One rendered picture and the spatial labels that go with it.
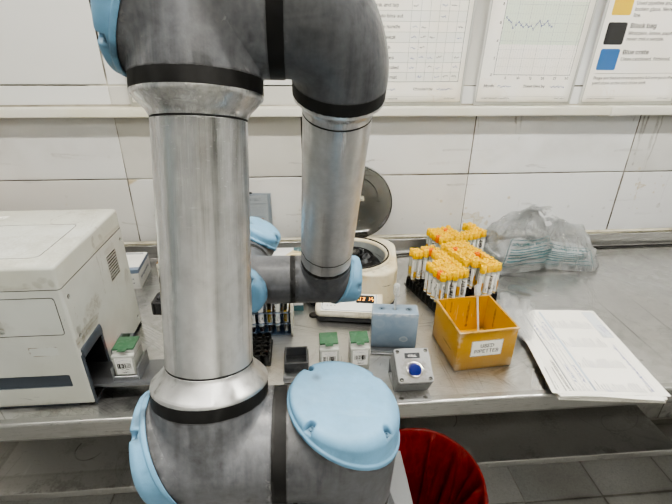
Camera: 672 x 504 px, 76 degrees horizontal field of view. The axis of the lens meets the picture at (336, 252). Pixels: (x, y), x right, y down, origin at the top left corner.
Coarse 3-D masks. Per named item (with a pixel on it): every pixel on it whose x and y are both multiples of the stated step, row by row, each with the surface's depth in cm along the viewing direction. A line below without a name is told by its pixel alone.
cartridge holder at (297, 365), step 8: (288, 352) 93; (296, 352) 93; (304, 352) 93; (288, 360) 92; (296, 360) 92; (304, 360) 92; (288, 368) 88; (296, 368) 88; (304, 368) 89; (288, 376) 88
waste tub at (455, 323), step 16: (448, 304) 99; (464, 304) 100; (480, 304) 101; (496, 304) 97; (448, 320) 92; (464, 320) 102; (480, 320) 103; (496, 320) 97; (512, 320) 91; (448, 336) 93; (464, 336) 88; (480, 336) 88; (496, 336) 89; (512, 336) 90; (448, 352) 94; (464, 352) 89; (480, 352) 90; (496, 352) 91; (512, 352) 92; (464, 368) 91
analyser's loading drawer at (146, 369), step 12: (144, 360) 85; (156, 360) 88; (96, 372) 84; (108, 372) 84; (144, 372) 85; (156, 372) 85; (96, 384) 82; (108, 384) 82; (120, 384) 82; (132, 384) 82; (144, 384) 83
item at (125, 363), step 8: (136, 344) 82; (112, 352) 81; (120, 352) 81; (128, 352) 81; (136, 352) 82; (112, 360) 81; (120, 360) 81; (128, 360) 81; (136, 360) 82; (120, 368) 82; (128, 368) 82
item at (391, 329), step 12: (372, 312) 94; (384, 312) 93; (396, 312) 94; (408, 312) 94; (372, 324) 94; (384, 324) 94; (396, 324) 94; (408, 324) 94; (372, 336) 96; (384, 336) 96; (396, 336) 95; (408, 336) 95; (372, 348) 96; (384, 348) 97; (396, 348) 97
